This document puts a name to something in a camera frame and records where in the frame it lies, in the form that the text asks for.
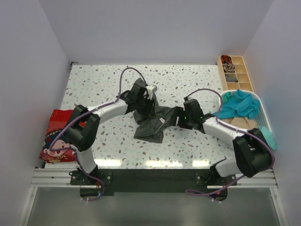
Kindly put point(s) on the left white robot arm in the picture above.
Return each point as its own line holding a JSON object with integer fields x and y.
{"x": 81, "y": 128}

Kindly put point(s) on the teal t shirt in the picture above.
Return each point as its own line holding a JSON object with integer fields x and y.
{"x": 242, "y": 106}

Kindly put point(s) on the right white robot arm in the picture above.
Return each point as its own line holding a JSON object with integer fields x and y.
{"x": 252, "y": 153}

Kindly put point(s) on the red black rolled socks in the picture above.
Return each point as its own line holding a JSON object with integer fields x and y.
{"x": 225, "y": 59}

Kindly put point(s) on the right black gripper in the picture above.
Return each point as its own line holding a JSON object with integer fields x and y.
{"x": 179, "y": 112}

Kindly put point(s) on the dark grey t shirt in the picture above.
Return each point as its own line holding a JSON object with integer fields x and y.
{"x": 151, "y": 129}

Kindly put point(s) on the aluminium rail frame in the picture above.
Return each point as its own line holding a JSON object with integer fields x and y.
{"x": 44, "y": 178}

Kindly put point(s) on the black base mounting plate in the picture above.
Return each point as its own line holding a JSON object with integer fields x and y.
{"x": 147, "y": 181}

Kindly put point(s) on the beige t shirt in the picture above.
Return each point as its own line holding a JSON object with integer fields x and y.
{"x": 242, "y": 122}

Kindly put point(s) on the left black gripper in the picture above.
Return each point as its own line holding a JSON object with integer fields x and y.
{"x": 149, "y": 111}

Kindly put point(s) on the patterned rolled socks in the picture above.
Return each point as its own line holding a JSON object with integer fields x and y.
{"x": 229, "y": 68}

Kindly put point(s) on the wooden compartment organizer box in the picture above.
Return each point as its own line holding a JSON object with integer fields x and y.
{"x": 244, "y": 82}

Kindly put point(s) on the white perforated laundry basket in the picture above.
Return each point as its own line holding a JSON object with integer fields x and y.
{"x": 261, "y": 113}

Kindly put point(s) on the grey rolled socks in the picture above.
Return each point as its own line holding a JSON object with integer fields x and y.
{"x": 231, "y": 78}

